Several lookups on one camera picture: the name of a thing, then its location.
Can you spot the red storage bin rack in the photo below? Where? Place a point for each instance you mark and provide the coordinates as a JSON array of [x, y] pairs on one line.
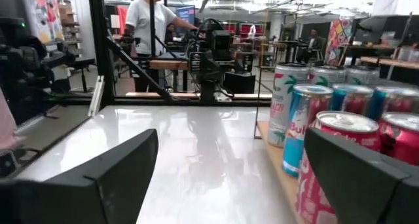
[[242, 29]]

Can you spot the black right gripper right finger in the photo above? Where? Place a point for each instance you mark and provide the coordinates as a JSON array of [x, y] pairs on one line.
[[366, 191]]

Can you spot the black aluminium table frame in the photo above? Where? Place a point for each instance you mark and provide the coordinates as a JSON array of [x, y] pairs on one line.
[[98, 37]]

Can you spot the person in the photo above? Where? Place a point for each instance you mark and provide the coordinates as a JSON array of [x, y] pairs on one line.
[[312, 42], [144, 27]]

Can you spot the wooden workbench with items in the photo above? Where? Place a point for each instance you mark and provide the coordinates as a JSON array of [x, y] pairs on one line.
[[386, 62]]

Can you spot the black bulky machine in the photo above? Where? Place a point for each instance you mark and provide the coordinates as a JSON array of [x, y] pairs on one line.
[[23, 70]]

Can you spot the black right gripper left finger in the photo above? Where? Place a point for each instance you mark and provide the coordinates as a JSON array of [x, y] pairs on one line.
[[82, 201]]

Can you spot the wooden desk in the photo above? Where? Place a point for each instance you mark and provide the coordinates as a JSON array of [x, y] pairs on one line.
[[168, 64]]

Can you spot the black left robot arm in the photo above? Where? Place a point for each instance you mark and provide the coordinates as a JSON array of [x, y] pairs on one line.
[[207, 76]]

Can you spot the wooden shelf with black frame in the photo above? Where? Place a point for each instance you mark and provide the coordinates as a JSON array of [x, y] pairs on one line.
[[281, 171]]

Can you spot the pink patterned cloth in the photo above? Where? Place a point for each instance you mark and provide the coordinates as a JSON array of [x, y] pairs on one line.
[[6, 119]]

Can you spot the colourful patchwork quilt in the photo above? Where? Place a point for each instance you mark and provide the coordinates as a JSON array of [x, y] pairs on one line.
[[337, 40]]

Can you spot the black stool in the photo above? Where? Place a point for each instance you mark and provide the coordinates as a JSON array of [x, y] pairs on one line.
[[78, 63]]

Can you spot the white glossy table mat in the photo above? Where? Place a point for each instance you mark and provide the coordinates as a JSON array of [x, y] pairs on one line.
[[196, 168]]

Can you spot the black monitor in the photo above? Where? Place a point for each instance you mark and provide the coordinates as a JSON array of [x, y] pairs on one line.
[[376, 27]]

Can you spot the blue lit monitor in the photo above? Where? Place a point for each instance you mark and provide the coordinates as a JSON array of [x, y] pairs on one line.
[[186, 14]]

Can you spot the red and black soda can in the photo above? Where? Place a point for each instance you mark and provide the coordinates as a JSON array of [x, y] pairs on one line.
[[399, 135]]

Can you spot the white metal bracket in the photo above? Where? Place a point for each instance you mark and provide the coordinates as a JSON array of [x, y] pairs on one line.
[[97, 96]]

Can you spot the black box under desk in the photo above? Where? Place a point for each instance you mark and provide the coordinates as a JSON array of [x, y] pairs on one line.
[[239, 83]]

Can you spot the floral patterned cloth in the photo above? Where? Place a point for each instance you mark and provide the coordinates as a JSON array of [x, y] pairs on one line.
[[46, 14]]

